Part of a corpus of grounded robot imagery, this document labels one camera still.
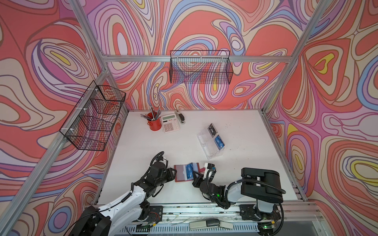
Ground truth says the red metal pen bucket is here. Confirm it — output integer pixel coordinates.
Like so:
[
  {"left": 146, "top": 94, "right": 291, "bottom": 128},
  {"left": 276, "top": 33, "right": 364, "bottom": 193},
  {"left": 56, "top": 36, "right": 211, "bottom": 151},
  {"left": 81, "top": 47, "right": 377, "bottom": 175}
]
[{"left": 147, "top": 112, "right": 162, "bottom": 131}]

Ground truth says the pens and pencils bunch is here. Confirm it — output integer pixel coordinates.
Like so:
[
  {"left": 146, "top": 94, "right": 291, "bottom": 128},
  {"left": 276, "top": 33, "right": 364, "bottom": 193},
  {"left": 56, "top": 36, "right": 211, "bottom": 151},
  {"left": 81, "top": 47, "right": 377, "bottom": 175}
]
[{"left": 140, "top": 106, "right": 161, "bottom": 122}]

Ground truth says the grey foot pedal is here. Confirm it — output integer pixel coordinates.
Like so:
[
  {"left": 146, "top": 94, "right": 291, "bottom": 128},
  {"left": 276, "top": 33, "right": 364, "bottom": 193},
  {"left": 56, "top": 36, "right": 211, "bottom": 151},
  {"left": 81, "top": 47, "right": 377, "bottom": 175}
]
[{"left": 189, "top": 219, "right": 234, "bottom": 230}]

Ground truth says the pink desk calculator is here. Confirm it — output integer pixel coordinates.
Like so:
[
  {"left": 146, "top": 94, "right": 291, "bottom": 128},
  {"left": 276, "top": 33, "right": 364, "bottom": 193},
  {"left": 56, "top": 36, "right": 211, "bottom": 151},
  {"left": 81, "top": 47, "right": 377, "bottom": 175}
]
[{"left": 160, "top": 114, "right": 180, "bottom": 133}]

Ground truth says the black wire basket left wall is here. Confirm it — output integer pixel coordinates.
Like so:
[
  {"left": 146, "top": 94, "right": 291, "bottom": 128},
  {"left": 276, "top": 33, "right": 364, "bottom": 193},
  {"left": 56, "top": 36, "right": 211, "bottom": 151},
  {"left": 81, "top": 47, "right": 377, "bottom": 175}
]
[{"left": 60, "top": 82, "right": 126, "bottom": 151}]

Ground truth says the red leather card holder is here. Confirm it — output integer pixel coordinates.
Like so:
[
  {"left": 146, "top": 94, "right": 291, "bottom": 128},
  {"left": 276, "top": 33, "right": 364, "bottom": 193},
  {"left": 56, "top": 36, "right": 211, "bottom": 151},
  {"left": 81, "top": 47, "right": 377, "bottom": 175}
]
[{"left": 174, "top": 162, "right": 205, "bottom": 183}]

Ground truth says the blue credit card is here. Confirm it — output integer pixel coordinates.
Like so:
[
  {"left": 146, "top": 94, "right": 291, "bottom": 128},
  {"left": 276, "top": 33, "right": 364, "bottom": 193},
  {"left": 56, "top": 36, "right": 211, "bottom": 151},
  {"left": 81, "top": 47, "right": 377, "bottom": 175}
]
[
  {"left": 185, "top": 163, "right": 194, "bottom": 181},
  {"left": 214, "top": 135, "right": 225, "bottom": 150}
]

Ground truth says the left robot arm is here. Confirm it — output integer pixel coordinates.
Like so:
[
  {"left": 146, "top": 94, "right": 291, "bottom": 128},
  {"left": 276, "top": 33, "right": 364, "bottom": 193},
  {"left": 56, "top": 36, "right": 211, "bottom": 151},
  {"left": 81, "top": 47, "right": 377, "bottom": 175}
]
[{"left": 65, "top": 161, "right": 177, "bottom": 236}]

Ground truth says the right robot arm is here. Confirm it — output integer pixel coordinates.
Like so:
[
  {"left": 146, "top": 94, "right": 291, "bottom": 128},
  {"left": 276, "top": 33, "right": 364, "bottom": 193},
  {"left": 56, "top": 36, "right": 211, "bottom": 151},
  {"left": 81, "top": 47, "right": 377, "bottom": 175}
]
[{"left": 193, "top": 165, "right": 286, "bottom": 222}]

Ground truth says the black wire basket wall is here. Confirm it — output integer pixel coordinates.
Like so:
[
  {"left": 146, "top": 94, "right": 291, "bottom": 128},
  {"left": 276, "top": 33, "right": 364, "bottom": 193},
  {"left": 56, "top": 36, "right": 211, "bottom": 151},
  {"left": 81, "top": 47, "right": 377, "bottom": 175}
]
[
  {"left": 60, "top": 82, "right": 126, "bottom": 151},
  {"left": 169, "top": 50, "right": 234, "bottom": 85}
]

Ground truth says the grey black stapler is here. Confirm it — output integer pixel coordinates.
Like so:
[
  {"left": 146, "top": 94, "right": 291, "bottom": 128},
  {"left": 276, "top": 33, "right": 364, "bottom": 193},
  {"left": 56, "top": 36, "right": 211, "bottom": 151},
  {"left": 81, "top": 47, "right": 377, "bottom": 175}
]
[{"left": 175, "top": 110, "right": 185, "bottom": 124}]

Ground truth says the black VIP credit card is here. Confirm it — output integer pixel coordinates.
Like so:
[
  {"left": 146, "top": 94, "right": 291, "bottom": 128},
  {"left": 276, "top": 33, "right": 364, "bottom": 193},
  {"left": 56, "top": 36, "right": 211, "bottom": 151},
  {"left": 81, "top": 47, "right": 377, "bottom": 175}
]
[{"left": 208, "top": 124, "right": 217, "bottom": 137}]

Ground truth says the clear acrylic card stand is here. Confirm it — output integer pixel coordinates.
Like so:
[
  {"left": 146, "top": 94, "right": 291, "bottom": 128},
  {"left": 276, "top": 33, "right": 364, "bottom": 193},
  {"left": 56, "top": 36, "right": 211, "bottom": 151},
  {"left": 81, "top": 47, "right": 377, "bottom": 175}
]
[{"left": 197, "top": 125, "right": 225, "bottom": 160}]

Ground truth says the aluminium frame post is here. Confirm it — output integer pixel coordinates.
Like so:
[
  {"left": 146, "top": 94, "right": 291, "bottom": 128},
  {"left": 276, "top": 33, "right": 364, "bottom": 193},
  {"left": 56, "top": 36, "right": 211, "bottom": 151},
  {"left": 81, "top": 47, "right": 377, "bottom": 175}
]
[{"left": 69, "top": 0, "right": 131, "bottom": 114}]

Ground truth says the black wire basket back wall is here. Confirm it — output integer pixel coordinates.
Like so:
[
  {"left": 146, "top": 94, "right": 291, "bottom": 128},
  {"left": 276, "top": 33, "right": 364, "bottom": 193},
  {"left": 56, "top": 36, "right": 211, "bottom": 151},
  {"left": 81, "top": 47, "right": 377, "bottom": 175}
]
[{"left": 169, "top": 50, "right": 234, "bottom": 85}]

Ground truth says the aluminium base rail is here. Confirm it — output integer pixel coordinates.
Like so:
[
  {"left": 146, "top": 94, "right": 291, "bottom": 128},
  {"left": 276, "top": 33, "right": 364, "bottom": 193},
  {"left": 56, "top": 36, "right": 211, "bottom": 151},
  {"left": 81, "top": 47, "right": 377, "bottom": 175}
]
[{"left": 148, "top": 201, "right": 325, "bottom": 224}]

